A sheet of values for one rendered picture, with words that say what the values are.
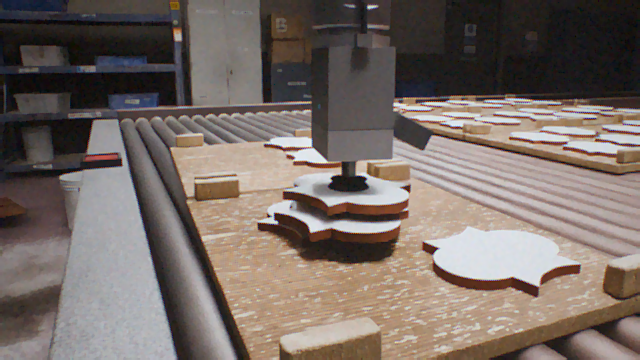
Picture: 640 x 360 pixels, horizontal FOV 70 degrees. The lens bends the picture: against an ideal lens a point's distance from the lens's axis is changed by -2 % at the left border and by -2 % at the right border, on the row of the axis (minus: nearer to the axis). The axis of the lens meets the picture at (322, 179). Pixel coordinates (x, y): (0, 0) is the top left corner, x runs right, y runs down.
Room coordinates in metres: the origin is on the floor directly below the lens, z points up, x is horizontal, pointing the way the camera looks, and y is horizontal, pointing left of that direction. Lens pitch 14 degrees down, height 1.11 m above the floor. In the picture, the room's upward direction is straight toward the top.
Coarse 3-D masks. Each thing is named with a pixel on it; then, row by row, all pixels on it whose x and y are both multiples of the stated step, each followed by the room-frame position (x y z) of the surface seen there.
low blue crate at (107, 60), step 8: (96, 56) 4.75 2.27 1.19; (104, 56) 4.78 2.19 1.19; (112, 56) 4.81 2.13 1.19; (120, 56) 4.85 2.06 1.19; (128, 56) 4.88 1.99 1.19; (136, 56) 4.91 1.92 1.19; (144, 56) 4.95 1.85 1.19; (96, 64) 4.94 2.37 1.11; (104, 64) 4.77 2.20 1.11; (112, 64) 4.81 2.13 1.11; (120, 64) 4.84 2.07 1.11; (128, 64) 4.88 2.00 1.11; (136, 64) 4.92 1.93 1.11; (144, 64) 4.94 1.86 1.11
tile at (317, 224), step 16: (304, 208) 0.45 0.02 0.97; (304, 224) 0.41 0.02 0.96; (320, 224) 0.40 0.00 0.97; (336, 224) 0.40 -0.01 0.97; (352, 224) 0.40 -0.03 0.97; (368, 224) 0.40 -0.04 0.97; (384, 224) 0.40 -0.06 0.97; (400, 224) 0.41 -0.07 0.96; (352, 240) 0.39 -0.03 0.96; (368, 240) 0.38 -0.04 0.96; (384, 240) 0.39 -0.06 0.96
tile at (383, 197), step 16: (304, 176) 0.51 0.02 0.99; (320, 176) 0.51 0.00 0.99; (368, 176) 0.51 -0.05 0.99; (288, 192) 0.45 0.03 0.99; (304, 192) 0.44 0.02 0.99; (320, 192) 0.44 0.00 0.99; (336, 192) 0.44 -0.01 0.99; (352, 192) 0.44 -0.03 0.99; (368, 192) 0.44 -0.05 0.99; (384, 192) 0.44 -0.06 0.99; (400, 192) 0.44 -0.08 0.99; (320, 208) 0.42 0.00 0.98; (336, 208) 0.41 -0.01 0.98; (352, 208) 0.41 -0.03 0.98; (368, 208) 0.41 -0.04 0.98; (384, 208) 0.41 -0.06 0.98; (400, 208) 0.41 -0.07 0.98
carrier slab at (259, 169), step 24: (216, 144) 1.02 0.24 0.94; (240, 144) 1.02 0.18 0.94; (192, 168) 0.78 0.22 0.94; (216, 168) 0.78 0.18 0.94; (240, 168) 0.78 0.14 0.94; (264, 168) 0.78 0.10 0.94; (288, 168) 0.78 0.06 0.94; (312, 168) 0.78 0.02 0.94; (336, 168) 0.78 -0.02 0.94; (360, 168) 0.78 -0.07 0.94; (192, 192) 0.63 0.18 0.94; (240, 192) 0.63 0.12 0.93
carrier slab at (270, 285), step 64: (256, 256) 0.40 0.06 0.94; (320, 256) 0.40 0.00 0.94; (384, 256) 0.40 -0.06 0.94; (576, 256) 0.40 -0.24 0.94; (256, 320) 0.29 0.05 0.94; (320, 320) 0.29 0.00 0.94; (384, 320) 0.29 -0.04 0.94; (448, 320) 0.29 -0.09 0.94; (512, 320) 0.29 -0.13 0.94; (576, 320) 0.30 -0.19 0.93
